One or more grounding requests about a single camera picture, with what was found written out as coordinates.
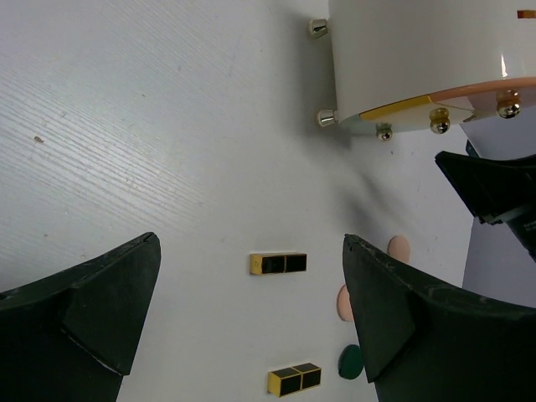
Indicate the peach round makeup puff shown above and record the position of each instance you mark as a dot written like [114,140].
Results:
[399,249]
[344,308]

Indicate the white cylindrical drawer organizer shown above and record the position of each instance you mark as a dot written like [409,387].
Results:
[389,51]

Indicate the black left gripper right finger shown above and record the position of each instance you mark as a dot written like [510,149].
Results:
[423,339]

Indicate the black gold lipstick case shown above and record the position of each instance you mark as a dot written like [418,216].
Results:
[275,264]
[294,379]

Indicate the yellow drawer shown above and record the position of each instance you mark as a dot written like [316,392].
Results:
[420,113]

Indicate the orange top drawer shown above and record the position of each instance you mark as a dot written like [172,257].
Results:
[480,100]

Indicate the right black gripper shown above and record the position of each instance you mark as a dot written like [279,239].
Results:
[495,191]

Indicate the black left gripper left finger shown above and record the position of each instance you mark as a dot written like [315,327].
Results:
[73,336]

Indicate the plain dark green puff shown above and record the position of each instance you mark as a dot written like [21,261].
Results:
[350,362]

